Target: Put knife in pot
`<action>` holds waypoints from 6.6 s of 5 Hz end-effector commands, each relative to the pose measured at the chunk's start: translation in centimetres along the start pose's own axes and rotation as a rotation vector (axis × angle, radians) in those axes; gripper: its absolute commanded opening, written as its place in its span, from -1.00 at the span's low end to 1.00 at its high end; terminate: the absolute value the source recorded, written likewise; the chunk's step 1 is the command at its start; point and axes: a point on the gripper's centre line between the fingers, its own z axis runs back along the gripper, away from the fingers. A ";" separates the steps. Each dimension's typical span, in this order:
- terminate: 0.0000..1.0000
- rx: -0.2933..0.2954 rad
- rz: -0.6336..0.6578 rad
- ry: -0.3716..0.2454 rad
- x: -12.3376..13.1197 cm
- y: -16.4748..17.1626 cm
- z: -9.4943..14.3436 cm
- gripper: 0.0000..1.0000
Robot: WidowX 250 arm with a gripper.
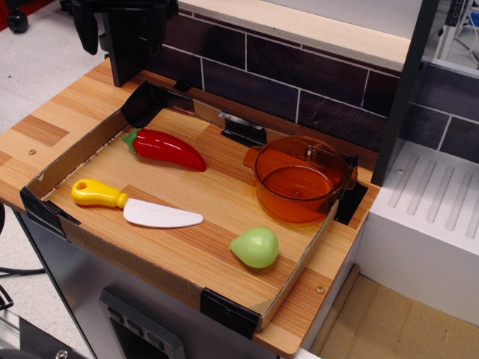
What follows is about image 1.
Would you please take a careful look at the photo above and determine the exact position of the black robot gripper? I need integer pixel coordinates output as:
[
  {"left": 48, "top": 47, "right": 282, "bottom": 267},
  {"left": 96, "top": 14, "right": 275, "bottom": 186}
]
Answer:
[{"left": 60, "top": 0, "right": 179, "bottom": 57}]

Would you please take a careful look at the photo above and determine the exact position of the yellow handled white toy knife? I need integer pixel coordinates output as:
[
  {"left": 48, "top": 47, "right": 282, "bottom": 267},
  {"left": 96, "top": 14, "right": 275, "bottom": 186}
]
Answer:
[{"left": 71, "top": 179, "right": 204, "bottom": 229}]

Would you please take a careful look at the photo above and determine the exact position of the orange transparent plastic pot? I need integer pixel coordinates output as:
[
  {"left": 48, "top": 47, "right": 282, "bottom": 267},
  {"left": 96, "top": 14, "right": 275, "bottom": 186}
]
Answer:
[{"left": 243, "top": 135, "right": 358, "bottom": 224}]

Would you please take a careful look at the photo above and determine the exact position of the black chair caster wheel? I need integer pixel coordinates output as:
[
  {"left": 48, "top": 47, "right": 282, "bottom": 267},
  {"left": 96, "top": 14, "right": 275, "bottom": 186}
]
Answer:
[{"left": 7, "top": 8, "right": 28, "bottom": 34}]

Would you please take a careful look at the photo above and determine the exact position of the red toy chili pepper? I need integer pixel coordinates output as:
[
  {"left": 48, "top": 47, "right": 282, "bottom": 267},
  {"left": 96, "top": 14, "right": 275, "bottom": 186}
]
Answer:
[{"left": 121, "top": 128, "right": 207, "bottom": 172}]

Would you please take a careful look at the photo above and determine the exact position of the green toy pear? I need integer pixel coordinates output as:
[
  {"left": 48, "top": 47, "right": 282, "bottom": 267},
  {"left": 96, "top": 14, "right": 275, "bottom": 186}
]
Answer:
[{"left": 230, "top": 227, "right": 279, "bottom": 269}]

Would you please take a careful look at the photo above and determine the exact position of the grey toy oven panel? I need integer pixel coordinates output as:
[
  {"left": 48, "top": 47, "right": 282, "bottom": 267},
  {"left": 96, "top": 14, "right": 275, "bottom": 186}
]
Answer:
[{"left": 100, "top": 289, "right": 187, "bottom": 358}]

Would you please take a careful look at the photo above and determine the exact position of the white toy sink drainboard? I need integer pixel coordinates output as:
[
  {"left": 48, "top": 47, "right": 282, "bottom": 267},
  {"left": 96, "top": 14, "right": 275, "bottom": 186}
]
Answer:
[{"left": 356, "top": 142, "right": 478, "bottom": 325}]

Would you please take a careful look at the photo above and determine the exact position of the black floor cable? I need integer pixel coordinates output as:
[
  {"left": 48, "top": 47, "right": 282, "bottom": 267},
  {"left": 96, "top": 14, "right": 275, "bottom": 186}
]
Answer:
[{"left": 0, "top": 266, "right": 46, "bottom": 278}]

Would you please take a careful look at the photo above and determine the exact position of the dark grey vertical post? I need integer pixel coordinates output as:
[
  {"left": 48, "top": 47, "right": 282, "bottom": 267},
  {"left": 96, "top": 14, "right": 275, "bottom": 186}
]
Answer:
[{"left": 371, "top": 1, "right": 439, "bottom": 186}]

